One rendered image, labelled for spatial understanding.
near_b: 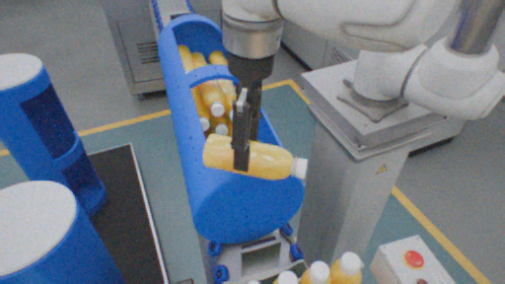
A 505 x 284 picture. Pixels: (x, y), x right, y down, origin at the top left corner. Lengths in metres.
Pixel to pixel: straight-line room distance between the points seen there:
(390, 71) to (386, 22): 0.73
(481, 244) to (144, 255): 1.89
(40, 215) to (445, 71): 1.10
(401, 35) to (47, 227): 0.90
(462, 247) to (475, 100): 1.44
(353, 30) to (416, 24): 0.06
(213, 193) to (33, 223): 0.49
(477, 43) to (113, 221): 1.84
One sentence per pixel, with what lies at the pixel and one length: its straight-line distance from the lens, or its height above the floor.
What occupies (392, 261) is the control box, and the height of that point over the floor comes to 1.10.
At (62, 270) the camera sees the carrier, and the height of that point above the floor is 0.94.
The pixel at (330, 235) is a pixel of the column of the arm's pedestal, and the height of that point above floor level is 0.46.
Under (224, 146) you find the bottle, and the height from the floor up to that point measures 1.32.
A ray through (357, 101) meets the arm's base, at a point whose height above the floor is 1.11.
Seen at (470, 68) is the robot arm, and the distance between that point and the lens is 1.01.
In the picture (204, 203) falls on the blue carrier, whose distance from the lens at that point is 0.76.
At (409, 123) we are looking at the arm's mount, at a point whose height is 1.05.
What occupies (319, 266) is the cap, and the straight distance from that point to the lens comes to 0.76.
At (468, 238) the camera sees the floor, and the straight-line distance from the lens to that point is 2.43.
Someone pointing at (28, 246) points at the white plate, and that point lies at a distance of 1.00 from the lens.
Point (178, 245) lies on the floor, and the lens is 2.09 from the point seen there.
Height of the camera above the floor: 1.77
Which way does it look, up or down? 43 degrees down
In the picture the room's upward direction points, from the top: straight up
